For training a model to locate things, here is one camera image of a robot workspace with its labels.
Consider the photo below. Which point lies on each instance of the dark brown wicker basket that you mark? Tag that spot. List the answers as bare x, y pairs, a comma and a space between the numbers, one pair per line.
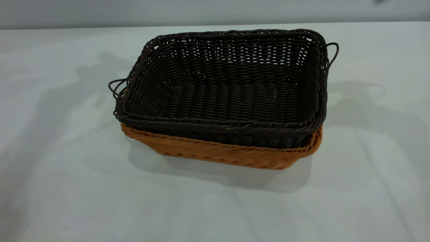
231, 101

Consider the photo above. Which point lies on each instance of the orange-brown wicker basket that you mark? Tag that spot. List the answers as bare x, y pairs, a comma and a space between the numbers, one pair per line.
218, 152

